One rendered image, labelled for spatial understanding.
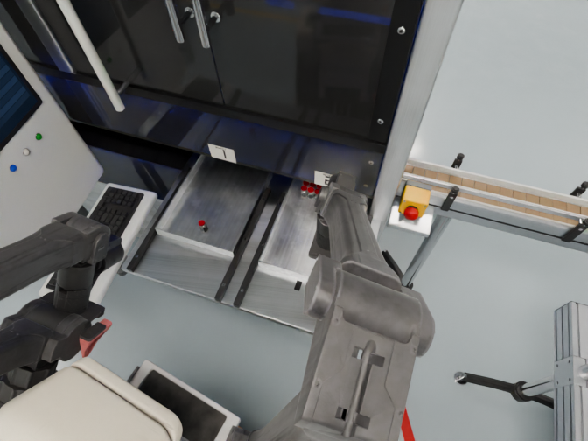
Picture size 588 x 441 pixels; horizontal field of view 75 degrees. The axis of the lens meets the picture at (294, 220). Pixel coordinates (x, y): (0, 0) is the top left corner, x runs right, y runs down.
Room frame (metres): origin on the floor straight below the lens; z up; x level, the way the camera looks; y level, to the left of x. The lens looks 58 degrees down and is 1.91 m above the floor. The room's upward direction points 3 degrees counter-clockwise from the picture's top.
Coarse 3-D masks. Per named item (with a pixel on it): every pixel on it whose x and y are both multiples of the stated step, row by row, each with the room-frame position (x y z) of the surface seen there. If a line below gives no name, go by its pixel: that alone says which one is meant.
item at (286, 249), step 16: (288, 192) 0.72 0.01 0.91; (288, 208) 0.68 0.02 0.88; (304, 208) 0.68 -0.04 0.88; (288, 224) 0.62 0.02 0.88; (304, 224) 0.62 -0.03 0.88; (272, 240) 0.56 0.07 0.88; (288, 240) 0.56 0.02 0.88; (304, 240) 0.56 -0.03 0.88; (272, 256) 0.51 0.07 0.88; (288, 256) 0.51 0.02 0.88; (304, 256) 0.50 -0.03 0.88; (288, 272) 0.45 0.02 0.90; (304, 272) 0.45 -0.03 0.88
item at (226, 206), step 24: (192, 168) 0.84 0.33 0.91; (216, 168) 0.86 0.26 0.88; (240, 168) 0.85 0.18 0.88; (192, 192) 0.76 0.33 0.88; (216, 192) 0.75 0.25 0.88; (240, 192) 0.75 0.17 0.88; (168, 216) 0.66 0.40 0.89; (192, 216) 0.66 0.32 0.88; (216, 216) 0.66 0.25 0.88; (240, 216) 0.66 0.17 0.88; (192, 240) 0.56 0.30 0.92; (216, 240) 0.57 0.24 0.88; (240, 240) 0.56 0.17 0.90
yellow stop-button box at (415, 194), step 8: (408, 184) 0.65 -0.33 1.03; (416, 184) 0.64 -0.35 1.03; (424, 184) 0.64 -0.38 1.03; (408, 192) 0.61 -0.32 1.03; (416, 192) 0.61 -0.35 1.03; (424, 192) 0.61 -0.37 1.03; (400, 200) 0.63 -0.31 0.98; (408, 200) 0.59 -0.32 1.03; (416, 200) 0.59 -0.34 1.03; (424, 200) 0.59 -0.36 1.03; (400, 208) 0.59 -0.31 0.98; (416, 208) 0.58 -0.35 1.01; (424, 208) 0.57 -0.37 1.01
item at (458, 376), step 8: (456, 376) 0.28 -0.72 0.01; (464, 376) 0.27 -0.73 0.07; (472, 376) 0.27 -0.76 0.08; (480, 376) 0.27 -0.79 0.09; (464, 384) 0.25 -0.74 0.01; (480, 384) 0.23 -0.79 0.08; (488, 384) 0.23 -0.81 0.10; (496, 384) 0.23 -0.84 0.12; (504, 384) 0.22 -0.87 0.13; (512, 384) 0.22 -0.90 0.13; (520, 384) 0.22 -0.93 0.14; (512, 392) 0.19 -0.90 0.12; (520, 400) 0.16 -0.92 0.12; (528, 400) 0.16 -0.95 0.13; (536, 400) 0.16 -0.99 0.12; (544, 400) 0.16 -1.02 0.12; (552, 400) 0.16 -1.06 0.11; (552, 408) 0.13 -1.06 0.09
